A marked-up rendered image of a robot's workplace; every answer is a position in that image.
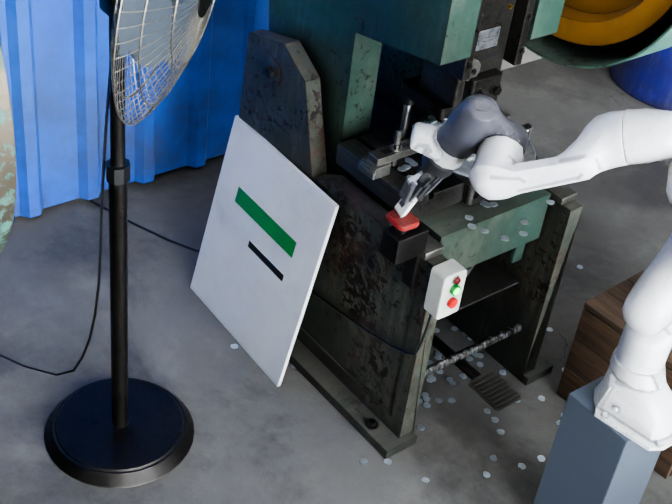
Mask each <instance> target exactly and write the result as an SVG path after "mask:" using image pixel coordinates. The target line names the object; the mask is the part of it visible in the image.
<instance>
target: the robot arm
mask: <svg viewBox="0 0 672 504"><path fill-rule="evenodd" d="M527 143H528V136H527V134H526V132H525V130H524V129H523V127H522V126H521V125H519V124H518V123H516V122H514V121H512V120H511V119H509V118H507V117H506V116H505V115H504V114H503V113H502V112H501V110H500V108H499V106H498V104H497V102H496V101H495V100H494V99H492V98H491V97H489V96H486V95H482V94H475V95H472V96H469V97H467V98H465V99H464V100H463V101H462V102H461V103H460V104H459V105H458V106H457V107H456V108H455V109H454V110H453V111H452V112H451V113H450V115H449V116H448V118H447V120H446V123H445V124H444V125H434V124H427V123H421V122H417V123H416V124H415V125H414V128H413V130H412V133H411V139H410V148H411V149H413V150H415V151H417V152H419V153H421V154H423V156H422V166H421V167H420V168H419V169H418V170H417V172H416V175H414V176H412V175H411V176H410V175H407V176H406V177H405V182H404V185H403V187H402V189H401V191H400V193H399V196H400V197H401V199H400V201H399V202H398V203H397V204H396V206H395V207H394V208H395V210H396V211H397V213H398V214H399V216H400V217H404V216H406V215H407V213H408V212H409V211H410V210H411V208H412V207H413V206H414V205H415V203H416V202H417V199H418V200H419V202H421V201H423V200H424V199H423V198H422V196H423V195H428V194H429V193H430V192H431V191H432V190H433V189H434V188H435V187H436V186H437V185H438V184H439V183H440V182H441V181H442V180H443V179H444V178H446V177H448V176H450V175H451V174H452V173H453V171H454V170H455V169H457V168H460V167H461V166H462V165H463V164H464V162H465V161H469V162H470V161H471V160H472V157H471V156H470V155H471V154H475V155H476V157H475V160H474V164H473V166H472V168H471V171H470V174H469V180H470V183H471V186H472V187H473V189H474V190H475V191H476V192H477V193H478V194H479V195H481V196H482V197H484V198H486V199H488V200H501V199H507V198H510V197H512V196H515V195H518V194H521V193H525V192H530V191H535V190H540V189H545V188H550V187H555V186H560V185H565V184H569V183H574V182H579V181H584V180H589V179H590V178H592V177H593V176H594V175H596V174H598V173H600V172H602V171H605V170H609V169H612V168H616V167H620V166H625V165H630V164H645V163H651V162H655V161H662V162H664V163H665V164H666V165H668V180H667V186H666V193H667V197H668V200H669V203H670V204H671V205H672V111H667V110H658V109H649V108H645V109H626V110H622V111H611V112H607V113H604V114H600V115H598V116H596V117H595V118H594V119H593V120H592V121H591V122H589V123H588V124H587V125H586V126H585V127H584V129H583V130H582V132H581V133H580V135H579V136H578V138H577V139H576V140H575V141H574V142H573V143H572V144H571V145H570V146H569V147H568V148H567V149H566V150H565V151H564V152H563V153H561V154H559V155H558V156H556V157H550V158H545V159H540V160H535V161H529V162H523V161H524V156H523V155H524V153H525V150H526V146H527ZM622 314H623V319H624V321H625V322H626V325H625V327H624V329H623V332H622V335H621V338H620V340H619V343H618V346H617V347H616V348H615V350H614V352H613V354H612V356H611V359H610V366H609V368H608V370H607V372H606V374H605V376H604V378H603V380H602V381H601V382H600V383H599V384H598V385H597V386H596V388H595V389H594V397H593V401H594V405H595V412H594V416H595V417H597V418H598V419H600V420H601V421H603V422H604V423H606V424H607V425H609V426H610V427H612V428H614V429H615V430H617V431H618V432H620V433H621V434H623V435H624V436H626V437H627V438H629V439H630V440H632V441H633V442H635V443H636V444H638V445H640V446H641V447H643V448H644V449H646V450H647V451H661V450H665V449H667V448H668V447H670V446H672V391H671V389H670V388H669V386H668V384H667V382H666V372H665V363H666V360H667V358H668V355H669V352H670V350H671V347H672V233H671V235H670V237H669V238H668V240H667V241H666V243H665V244H664V246H663V247H662V248H661V250H660V251H659V252H658V254H657V255H656V256H655V258H654V259H653V260H652V262H651V263H650V264H649V265H648V267H647V268H646V269H645V271H644V272H643V274H642V275H641V276H640V278H639V279H638V281H637V282H636V283H635V285H634V286H633V288H632V289H631V291H630V293H629V294H628V296H627V298H626V300H625V302H624V305H623V307H622Z"/></svg>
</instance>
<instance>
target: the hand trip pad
mask: <svg viewBox="0 0 672 504"><path fill-rule="evenodd" d="M386 220H387V221H388V222H389V223H391V224H392V225H393V226H394V227H396V228H397V229H398V230H400V231H403V232H405V231H409V230H411V229H414V228H416V227H418V225H419V219H418V218H417V217H416V216H414V215H413V214H412V213H411V212H408V213H407V215H406V216H404V217H400V216H399V214H398V213H397V211H396V210H392V211H390V212H388V213H387V214H386Z"/></svg>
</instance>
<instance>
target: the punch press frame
mask: <svg viewBox="0 0 672 504"><path fill-rule="evenodd" d="M481 2H482V0H269V31H272V32H275V33H278V34H281V35H284V36H287V37H290V38H293V39H297V40H299V41H300V42H301V44H302V46H303V48H304V49H305V51H306V53H307V55H308V57H309V58H310V60H311V62H312V64H313V66H314V68H315V69H316V71H317V73H318V75H319V77H320V83H321V96H322V110H323V123H324V136H325V150H326V163H327V173H328V174H336V175H344V176H345V177H346V178H347V179H349V180H350V181H351V182H352V183H354V184H355V185H356V186H357V187H359V188H360V189H361V190H362V191H363V192H365V193H366V194H367V195H368V196H370V197H371V198H372V199H373V200H375V201H376V202H377V203H378V204H380V205H381V206H382V207H383V208H385V209H386V210H387V211H388V212H390V211H392V210H394V209H393V208H392V207H390V206H389V205H388V204H387V203H385V202H384V201H383V200H382V199H380V198H379V197H378V196H377V195H375V194H374V193H373V192H372V191H370V190H369V189H368V188H367V187H365V186H364V185H363V184H362V183H360V182H359V181H358V180H357V179H355V178H354V177H353V176H352V175H350V174H349V173H348V172H347V171H345V170H344V169H343V168H342V167H340V166H339V165H338V164H337V163H336V157H337V150H338V144H339V143H341V142H344V141H348V140H351V139H354V138H355V139H356V140H358V141H359V137H360V136H363V135H367V134H370V133H373V132H376V131H379V130H383V129H386V128H389V127H392V126H395V125H398V124H400V122H401V116H402V110H403V103H402V96H403V94H402V93H401V87H402V81H403V80H405V79H408V78H412V77H415V76H419V75H421V73H422V67H423V62H424V60H426V61H429V62H431V63H434V64H436V65H439V66H441V65H445V64H448V63H452V62H455V61H459V60H462V59H466V58H469V57H470V56H471V51H472V46H473V41H474V36H475V31H476V26H477V21H478V16H479V11H480V6H481ZM564 3H565V0H536V1H535V6H534V10H533V19H532V20H531V23H530V27H529V31H528V36H527V39H528V40H532V39H536V38H539V37H543V36H546V35H550V34H553V33H557V30H558V26H559V22H560V18H561V14H562V10H563V7H564ZM550 196H551V193H549V192H548V191H546V190H545V189H540V190H535V191H530V192H525V193H521V194H518V195H515V196H512V197H510V198H507V199H501V200H488V199H486V200H485V201H487V202H488V203H490V202H496V203H497V204H498V206H496V207H492V206H491V207H489V208H487V207H484V206H483V205H480V202H478V203H475V204H473V205H466V204H465V203H463V201H460V202H458V203H455V204H452V205H450V206H447V207H444V208H442V209H439V210H436V211H434V212H431V213H429V214H426V215H423V216H421V217H418V219H419V223H421V224H422V225H423V226H424V227H426V228H427V229H428V230H429V233H428V234H429V235H430V236H431V237H433V238H434V239H435V240H436V241H438V242H439V243H440V244H441V245H443V246H444V251H443V254H441V255H443V256H444V257H445V258H446V259H448V260H450V259H454V260H455V261H457V262H458V263H459V264H460V265H462V266H463V267H464V268H465V269H467V268H469V267H472V266H474V265H476V264H479V263H481V262H483V261H486V260H488V259H490V258H493V257H495V256H498V255H500V254H502V253H505V252H507V255H506V259H507V260H508V261H509V262H511V263H514V262H517V261H519V260H521V258H522V255H523V251H524V248H525V244H526V243H528V242H531V241H533V240H535V239H538V238H539V236H540V232H541V229H542V225H543V221H544V218H545V214H546V210H547V207H548V204H547V203H546V200H549V199H550ZM465 215H471V216H473V217H474V218H473V220H467V219H465ZM523 219H526V220H528V221H529V223H528V224H527V225H523V224H521V223H520V220H523ZM469 223H472V224H475V225H476V228H475V229H470V228H468V226H467V225H468V224H469ZM481 228H484V229H488V230H489V233H482V232H480V229H481ZM519 231H526V232H527V233H528V235H527V236H521V235H520V234H519ZM501 235H506V236H508V237H509V240H508V241H504V240H501V239H500V236H501ZM521 330H522V327H521V325H520V324H519V323H517V324H515V325H512V326H510V327H508V328H506V329H504V330H502V331H500V332H498V333H496V334H494V335H491V336H489V337H487V338H485V339H483V340H481V341H479V342H477V343H475V344H473V345H470V346H468V347H466V348H464V349H462V350H460V351H458V352H456V353H454V354H452V355H449V356H447V357H445V358H443V359H441V360H439V361H437V362H435V363H433V364H431V365H428V366H427V368H426V373H425V377H426V376H428V375H430V374H432V373H434V372H436V371H439V370H441V369H443V368H445V367H447V366H449V365H451V364H453V363H455V362H457V361H459V360H461V359H463V358H465V357H468V356H470V355H472V354H474V353H476V352H478V351H480V350H482V349H484V348H486V347H488V346H490V345H492V344H494V343H497V342H499V341H501V340H503V339H505V338H507V337H509V336H511V335H513V334H515V333H517V332H519V331H521Z"/></svg>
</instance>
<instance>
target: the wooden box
mask: <svg viewBox="0 0 672 504"><path fill-rule="evenodd" d="M644 271H645V269H644V270H643V271H641V272H639V273H637V274H635V275H634V276H632V277H630V278H628V279H627V280H625V281H623V282H621V283H619V284H617V285H615V286H614V287H612V288H610V289H608V290H607V291H605V292H603V293H601V294H599V295H597V296H596V297H594V298H592V299H590V300H588V301H587V302H585V304H584V309H583V311H582V315H581V318H580V321H579V324H578V327H577V330H576V333H575V336H574V340H573V343H572V346H571V349H570V352H569V355H568V358H567V362H566V365H565V366H566V367H565V368H564V371H563V374H562V377H561V380H560V383H559V387H558V390H557V393H556V394H557V395H559V396H560V397H561V398H563V399H564V400H565V401H566V402H567V399H568V396H569V393H571V392H573V391H575V390H577V389H579V388H581V387H583V386H584V385H586V384H588V383H590V382H592V381H594V380H596V379H598V378H600V377H602V376H604V375H605V374H606V372H607V370H608V368H609V366H610V359H611V356H612V354H613V352H614V350H615V348H616V347H617V346H618V343H619V340H620V338H621V335H622V332H623V329H624V327H625V325H626V322H625V321H624V319H623V314H622V307H623V305H624V302H625V300H626V298H627V296H628V294H629V293H630V291H631V289H632V288H633V286H634V285H635V283H636V282H637V281H638V279H639V278H640V276H641V275H642V274H643V272H644ZM665 372H666V382H667V384H668V386H669V388H670V389H671V391H672V347H671V350H670V352H669V355H668V358H667V360H666V363H665ZM653 470H655V471H656V472H657V473H658V474H660V475H661V476H662V477H664V478H665V479H666V478H667V477H669V476H671V475H672V446H670V447H668V448H667V449H665V450H661V452H660V455H659V457H658V460H657V462H656V464H655V467H654V469H653Z"/></svg>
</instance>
